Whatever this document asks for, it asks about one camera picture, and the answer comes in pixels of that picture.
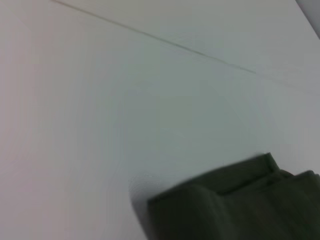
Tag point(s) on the dark green t-shirt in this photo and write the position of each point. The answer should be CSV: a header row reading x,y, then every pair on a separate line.
x,y
237,200

